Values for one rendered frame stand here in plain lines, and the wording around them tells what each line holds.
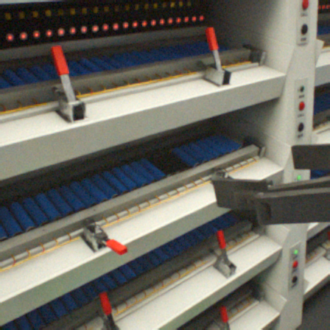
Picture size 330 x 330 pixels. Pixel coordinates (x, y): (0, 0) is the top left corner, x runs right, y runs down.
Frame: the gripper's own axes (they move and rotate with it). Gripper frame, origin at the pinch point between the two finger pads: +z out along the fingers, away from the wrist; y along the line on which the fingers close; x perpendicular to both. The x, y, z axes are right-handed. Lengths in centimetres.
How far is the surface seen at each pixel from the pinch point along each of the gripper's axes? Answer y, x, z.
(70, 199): -11.8, -1.4, 29.3
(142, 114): -2.9, 9.1, 17.1
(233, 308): 22, -41, 35
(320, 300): 51, -54, 32
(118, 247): -12.4, -6.5, 15.5
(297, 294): 37, -43, 28
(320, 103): 64, 0, 31
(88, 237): -13.2, -6.1, 22.5
